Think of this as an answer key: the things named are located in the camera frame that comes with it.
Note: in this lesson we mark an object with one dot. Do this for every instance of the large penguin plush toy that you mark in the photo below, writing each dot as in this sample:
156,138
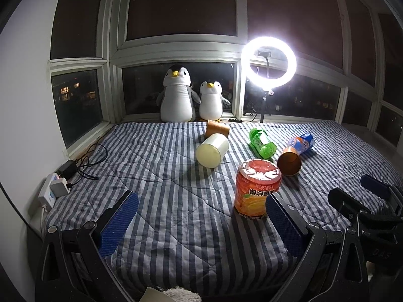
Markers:
176,100

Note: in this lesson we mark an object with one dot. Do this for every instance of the white plug adapter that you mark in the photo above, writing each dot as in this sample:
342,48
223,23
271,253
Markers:
59,188

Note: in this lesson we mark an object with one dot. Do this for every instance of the striped blanket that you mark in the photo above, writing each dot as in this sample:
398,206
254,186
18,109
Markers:
176,223

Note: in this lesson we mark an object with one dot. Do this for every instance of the cream plastic cup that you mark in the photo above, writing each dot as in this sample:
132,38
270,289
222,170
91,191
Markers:
209,154

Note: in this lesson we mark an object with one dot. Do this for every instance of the white fluffy cloth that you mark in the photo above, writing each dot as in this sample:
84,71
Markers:
181,294

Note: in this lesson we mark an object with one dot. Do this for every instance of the white window frame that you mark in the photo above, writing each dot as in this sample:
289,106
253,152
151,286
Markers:
176,42

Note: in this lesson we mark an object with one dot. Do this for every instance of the blue orange soda bottle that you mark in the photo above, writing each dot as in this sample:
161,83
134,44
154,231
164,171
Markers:
302,143

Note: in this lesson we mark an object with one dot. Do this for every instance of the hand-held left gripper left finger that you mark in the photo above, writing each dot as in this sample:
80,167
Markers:
118,223

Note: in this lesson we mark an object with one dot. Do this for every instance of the small penguin plush toy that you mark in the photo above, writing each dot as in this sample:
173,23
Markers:
210,102

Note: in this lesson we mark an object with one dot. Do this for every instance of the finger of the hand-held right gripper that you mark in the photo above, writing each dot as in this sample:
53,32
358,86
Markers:
346,203
374,186

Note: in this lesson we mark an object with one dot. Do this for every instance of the white power strip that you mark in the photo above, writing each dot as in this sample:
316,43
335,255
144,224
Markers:
44,196

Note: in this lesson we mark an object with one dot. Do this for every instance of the black power adapter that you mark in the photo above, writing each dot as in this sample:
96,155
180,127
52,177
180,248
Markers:
67,169

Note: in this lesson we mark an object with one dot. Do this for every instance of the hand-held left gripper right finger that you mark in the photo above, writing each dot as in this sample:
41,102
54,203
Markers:
283,223

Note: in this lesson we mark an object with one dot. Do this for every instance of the orange juice bottle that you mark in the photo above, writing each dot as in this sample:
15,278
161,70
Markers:
255,192

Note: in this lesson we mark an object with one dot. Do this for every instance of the large brown paper cup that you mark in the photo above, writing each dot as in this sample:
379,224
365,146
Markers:
289,163

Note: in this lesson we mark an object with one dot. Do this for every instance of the green plastic bottle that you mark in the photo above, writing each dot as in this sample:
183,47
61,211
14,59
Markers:
263,144

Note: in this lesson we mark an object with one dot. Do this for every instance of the small brown paper cup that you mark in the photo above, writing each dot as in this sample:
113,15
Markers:
217,129

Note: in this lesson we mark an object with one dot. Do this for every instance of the black tripod stand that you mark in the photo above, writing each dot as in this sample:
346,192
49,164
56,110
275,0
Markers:
265,107

